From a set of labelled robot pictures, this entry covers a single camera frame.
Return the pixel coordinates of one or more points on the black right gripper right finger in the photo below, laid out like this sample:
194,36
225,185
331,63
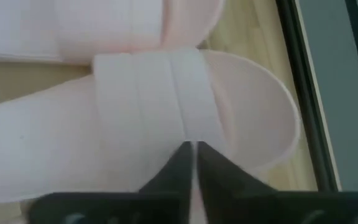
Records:
244,207

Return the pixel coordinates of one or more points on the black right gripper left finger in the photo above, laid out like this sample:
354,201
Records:
166,205

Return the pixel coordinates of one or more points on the pink foam slide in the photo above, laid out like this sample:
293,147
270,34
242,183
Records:
104,25
57,140

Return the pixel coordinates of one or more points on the black aluminium table frame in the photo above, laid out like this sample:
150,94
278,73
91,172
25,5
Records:
306,93

